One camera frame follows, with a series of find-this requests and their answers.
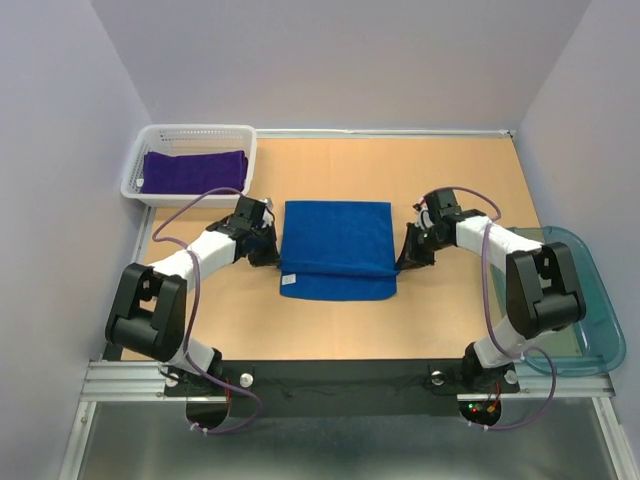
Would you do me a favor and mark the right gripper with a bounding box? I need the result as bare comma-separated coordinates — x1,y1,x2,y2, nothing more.
396,221,451,271

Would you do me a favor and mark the blue towel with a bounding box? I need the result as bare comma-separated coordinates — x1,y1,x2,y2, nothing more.
279,200,398,302

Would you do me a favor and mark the purple towel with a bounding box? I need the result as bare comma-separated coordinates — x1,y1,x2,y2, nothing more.
140,150,248,195

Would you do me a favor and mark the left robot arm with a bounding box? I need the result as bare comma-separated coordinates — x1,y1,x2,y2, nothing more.
105,196,279,394

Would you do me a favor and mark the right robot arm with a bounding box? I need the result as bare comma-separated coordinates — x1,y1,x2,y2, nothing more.
395,186,587,390

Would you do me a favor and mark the teal translucent plastic bin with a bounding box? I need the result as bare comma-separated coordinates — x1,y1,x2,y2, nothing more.
510,226,626,378

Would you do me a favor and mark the white plastic mesh basket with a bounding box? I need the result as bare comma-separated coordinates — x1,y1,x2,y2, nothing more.
120,124,257,208

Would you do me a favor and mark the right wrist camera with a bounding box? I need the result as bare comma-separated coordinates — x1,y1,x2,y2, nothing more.
413,197,434,231

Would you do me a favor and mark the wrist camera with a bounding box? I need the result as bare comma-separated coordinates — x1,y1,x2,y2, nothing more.
413,197,434,231
262,198,276,225

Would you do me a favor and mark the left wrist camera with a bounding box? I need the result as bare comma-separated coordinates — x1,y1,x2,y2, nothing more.
262,198,276,225

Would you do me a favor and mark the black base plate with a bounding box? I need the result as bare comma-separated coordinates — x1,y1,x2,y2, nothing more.
160,359,520,419

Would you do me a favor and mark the aluminium frame rail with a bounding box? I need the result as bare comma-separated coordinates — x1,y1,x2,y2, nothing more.
58,207,156,480

